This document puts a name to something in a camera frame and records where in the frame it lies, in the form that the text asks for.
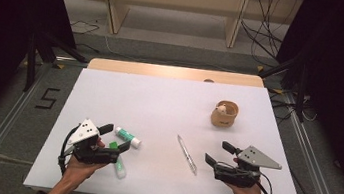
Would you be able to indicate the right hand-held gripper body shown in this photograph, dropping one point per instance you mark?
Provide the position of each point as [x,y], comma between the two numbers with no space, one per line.
[257,158]

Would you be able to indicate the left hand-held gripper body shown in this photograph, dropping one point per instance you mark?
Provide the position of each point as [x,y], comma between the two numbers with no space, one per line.
[85,131]

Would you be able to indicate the glue stick with green label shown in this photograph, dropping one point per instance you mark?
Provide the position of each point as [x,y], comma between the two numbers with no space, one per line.
[127,136]

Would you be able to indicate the glue stick with green cap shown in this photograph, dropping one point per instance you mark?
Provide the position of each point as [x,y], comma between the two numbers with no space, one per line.
[120,169]

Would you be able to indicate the clear silver pen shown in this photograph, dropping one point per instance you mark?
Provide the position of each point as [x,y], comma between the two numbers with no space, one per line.
[187,154]

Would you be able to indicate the tan pen holder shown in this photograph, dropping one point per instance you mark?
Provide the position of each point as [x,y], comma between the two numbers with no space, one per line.
[222,120]

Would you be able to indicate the person's left hand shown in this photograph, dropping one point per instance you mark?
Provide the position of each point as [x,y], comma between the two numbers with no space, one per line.
[78,170]

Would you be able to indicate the white table board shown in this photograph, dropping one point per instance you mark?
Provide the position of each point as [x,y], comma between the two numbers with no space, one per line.
[158,108]

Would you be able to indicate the yellow tape piece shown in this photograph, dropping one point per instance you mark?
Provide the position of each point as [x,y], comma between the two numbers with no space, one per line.
[277,90]
[259,68]
[59,66]

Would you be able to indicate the black metal stand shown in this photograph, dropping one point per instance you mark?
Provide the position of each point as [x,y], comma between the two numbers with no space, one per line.
[301,94]
[31,68]

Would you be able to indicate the light wooden shelf unit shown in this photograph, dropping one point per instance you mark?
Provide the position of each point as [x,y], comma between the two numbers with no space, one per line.
[116,15]

